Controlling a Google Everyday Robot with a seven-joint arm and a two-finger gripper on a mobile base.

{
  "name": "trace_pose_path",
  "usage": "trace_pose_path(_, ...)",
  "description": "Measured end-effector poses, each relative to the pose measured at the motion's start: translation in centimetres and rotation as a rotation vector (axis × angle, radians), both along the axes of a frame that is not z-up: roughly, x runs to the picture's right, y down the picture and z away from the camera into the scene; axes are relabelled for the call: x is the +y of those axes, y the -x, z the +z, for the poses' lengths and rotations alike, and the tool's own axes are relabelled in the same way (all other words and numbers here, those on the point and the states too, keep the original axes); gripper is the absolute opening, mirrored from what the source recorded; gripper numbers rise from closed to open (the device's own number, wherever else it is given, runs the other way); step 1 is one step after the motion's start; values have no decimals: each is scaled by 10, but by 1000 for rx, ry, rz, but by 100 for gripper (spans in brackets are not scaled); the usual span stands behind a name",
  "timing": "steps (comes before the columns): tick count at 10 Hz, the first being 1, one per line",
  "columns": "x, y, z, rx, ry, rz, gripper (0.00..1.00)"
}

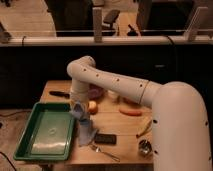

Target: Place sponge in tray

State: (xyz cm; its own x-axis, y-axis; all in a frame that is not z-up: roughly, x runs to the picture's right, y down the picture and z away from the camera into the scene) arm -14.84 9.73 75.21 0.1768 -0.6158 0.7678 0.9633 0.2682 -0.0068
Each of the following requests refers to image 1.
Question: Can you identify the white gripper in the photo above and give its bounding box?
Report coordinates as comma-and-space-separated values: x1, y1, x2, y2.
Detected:
70, 88, 89, 109

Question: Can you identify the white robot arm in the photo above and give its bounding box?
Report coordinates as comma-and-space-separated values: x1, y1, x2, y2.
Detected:
67, 56, 213, 171

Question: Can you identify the green plastic tray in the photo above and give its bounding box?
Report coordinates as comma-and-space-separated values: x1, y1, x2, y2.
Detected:
14, 102, 75, 161

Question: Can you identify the purple plate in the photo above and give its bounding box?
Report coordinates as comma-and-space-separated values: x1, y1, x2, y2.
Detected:
88, 85, 104, 99

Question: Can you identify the black knife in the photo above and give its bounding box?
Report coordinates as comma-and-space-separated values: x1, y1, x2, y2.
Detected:
49, 91, 70, 99

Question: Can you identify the blue cloth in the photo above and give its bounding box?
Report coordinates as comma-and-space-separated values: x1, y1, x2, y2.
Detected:
78, 120, 98, 146

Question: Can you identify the orange carrot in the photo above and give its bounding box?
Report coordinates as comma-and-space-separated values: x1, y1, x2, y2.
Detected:
119, 108, 142, 116

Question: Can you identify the black rectangular block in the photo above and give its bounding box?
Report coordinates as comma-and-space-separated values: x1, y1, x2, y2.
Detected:
94, 134, 117, 145

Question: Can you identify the metal spoon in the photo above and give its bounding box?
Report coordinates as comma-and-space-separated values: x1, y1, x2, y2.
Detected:
90, 144, 120, 162

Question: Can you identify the yellow banana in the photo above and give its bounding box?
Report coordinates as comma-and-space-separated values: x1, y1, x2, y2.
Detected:
136, 120, 152, 138

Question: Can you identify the small metal cup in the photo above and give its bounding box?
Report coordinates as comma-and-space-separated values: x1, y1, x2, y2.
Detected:
138, 139, 152, 156

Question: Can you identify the black office chair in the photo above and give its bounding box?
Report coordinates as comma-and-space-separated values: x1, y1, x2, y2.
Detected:
103, 9, 120, 30

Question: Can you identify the white rail bar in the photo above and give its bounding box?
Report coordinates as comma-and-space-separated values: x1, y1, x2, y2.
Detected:
0, 36, 213, 47

